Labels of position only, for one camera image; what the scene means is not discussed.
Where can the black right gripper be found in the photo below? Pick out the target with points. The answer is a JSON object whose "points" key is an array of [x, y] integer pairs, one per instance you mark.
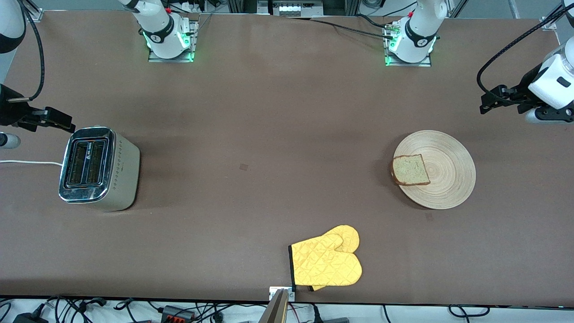
{"points": [[8, 112]]}

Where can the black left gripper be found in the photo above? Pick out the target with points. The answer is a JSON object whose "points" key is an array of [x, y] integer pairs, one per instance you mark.
{"points": [[521, 93]]}

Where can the round wooden plate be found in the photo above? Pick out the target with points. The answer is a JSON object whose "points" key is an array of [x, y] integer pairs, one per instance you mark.
{"points": [[448, 179]]}

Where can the brown bread slice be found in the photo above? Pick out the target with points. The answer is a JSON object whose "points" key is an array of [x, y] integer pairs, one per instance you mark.
{"points": [[410, 170]]}

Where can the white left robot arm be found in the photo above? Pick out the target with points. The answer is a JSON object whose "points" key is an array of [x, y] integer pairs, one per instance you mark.
{"points": [[417, 36]]}

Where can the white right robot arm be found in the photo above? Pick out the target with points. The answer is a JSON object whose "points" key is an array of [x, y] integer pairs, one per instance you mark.
{"points": [[161, 27]]}

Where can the silver two-slot toaster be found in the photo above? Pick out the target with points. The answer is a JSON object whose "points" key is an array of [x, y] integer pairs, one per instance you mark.
{"points": [[121, 179]]}

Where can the white power strip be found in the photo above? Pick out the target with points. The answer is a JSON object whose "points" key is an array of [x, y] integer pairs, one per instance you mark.
{"points": [[195, 6]]}

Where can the black power adapter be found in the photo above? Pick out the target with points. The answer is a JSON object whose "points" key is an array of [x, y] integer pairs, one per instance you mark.
{"points": [[29, 319]]}

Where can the yellow quilted oven mitt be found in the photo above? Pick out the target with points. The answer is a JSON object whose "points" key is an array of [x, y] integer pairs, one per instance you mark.
{"points": [[347, 235], [323, 264]]}

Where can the red black connector block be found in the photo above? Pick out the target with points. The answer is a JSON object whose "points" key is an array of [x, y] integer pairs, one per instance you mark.
{"points": [[177, 313]]}

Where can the black floor plug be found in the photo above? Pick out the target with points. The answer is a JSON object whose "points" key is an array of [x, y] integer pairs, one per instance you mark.
{"points": [[332, 320]]}

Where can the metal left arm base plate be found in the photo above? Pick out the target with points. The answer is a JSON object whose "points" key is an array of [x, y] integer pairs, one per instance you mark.
{"points": [[426, 64]]}

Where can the metal table corner bracket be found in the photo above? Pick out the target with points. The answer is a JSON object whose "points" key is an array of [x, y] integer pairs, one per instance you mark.
{"points": [[548, 24], [35, 15]]}

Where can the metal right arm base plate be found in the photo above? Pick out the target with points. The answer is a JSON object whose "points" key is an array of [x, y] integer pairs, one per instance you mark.
{"points": [[154, 58]]}

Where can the aluminium frame rack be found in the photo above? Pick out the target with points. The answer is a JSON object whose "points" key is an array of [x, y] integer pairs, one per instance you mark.
{"points": [[296, 6]]}

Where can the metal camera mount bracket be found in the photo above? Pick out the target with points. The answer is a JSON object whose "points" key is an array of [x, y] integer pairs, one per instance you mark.
{"points": [[273, 292]]}

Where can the camera support post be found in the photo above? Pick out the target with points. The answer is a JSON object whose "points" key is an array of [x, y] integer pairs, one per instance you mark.
{"points": [[276, 309]]}

